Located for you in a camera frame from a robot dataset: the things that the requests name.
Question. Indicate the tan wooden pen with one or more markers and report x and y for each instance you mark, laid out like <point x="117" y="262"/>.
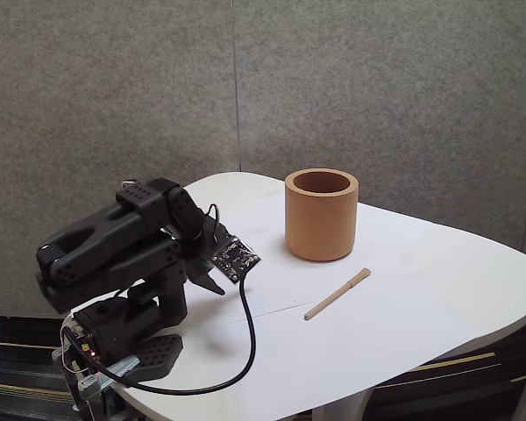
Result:
<point x="337" y="294"/>

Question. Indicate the brown cylindrical pen holder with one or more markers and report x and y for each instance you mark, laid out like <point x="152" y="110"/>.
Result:
<point x="320" y="223"/>

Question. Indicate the silver metal table clamp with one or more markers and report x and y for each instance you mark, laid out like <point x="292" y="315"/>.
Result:
<point x="122" y="366"/>

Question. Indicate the controller board with red LED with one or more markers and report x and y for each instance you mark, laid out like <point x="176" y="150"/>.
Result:
<point x="85" y="340"/>

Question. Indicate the bare camera circuit board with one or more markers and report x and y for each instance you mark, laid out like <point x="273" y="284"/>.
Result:
<point x="236" y="259"/>

